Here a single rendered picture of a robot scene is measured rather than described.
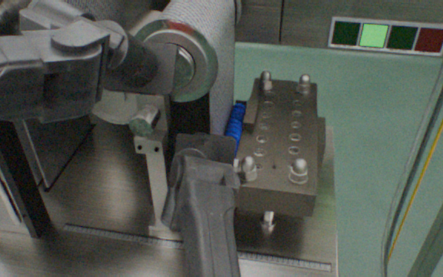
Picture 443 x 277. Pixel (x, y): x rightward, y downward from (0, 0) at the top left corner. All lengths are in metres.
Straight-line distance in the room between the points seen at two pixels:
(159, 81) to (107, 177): 0.50
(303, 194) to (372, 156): 1.81
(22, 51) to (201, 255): 0.26
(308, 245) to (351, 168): 1.62
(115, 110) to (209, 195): 0.34
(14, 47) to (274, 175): 0.54
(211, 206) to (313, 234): 0.42
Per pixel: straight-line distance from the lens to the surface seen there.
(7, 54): 0.40
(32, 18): 0.50
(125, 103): 0.77
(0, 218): 0.97
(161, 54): 0.56
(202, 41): 0.66
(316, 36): 1.00
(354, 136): 2.69
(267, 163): 0.82
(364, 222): 2.18
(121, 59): 0.46
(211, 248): 0.45
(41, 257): 0.90
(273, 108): 0.98
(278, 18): 0.98
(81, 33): 0.43
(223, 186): 0.52
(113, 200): 0.96
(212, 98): 0.72
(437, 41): 1.03
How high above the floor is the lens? 1.57
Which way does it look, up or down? 39 degrees down
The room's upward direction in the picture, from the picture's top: straight up
